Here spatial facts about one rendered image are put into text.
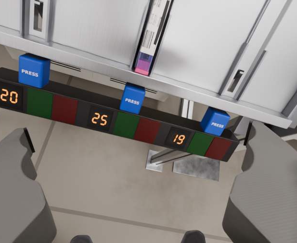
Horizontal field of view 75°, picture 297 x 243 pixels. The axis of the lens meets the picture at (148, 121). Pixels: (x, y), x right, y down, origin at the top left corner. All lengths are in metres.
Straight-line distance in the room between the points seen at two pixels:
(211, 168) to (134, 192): 0.41
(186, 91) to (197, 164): 0.83
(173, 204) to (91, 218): 0.36
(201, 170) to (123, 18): 0.90
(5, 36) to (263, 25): 0.25
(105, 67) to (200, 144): 0.17
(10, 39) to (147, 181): 0.81
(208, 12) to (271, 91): 0.12
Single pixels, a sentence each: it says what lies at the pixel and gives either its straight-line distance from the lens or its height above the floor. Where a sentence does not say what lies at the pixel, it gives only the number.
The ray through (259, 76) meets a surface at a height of 0.74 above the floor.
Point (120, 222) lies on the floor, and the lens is 0.93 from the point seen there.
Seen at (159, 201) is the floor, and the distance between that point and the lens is 0.95.
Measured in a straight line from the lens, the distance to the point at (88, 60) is 0.21.
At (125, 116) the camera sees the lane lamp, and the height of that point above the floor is 0.67.
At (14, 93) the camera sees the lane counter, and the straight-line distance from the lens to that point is 0.29.
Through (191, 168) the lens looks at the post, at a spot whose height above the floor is 0.01.
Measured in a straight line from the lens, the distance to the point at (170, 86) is 0.21.
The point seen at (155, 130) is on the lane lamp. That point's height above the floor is 0.66.
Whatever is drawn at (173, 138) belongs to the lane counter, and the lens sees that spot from 0.28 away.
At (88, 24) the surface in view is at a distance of 0.22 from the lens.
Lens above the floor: 0.91
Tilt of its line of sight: 67 degrees down
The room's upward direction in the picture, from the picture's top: 41 degrees clockwise
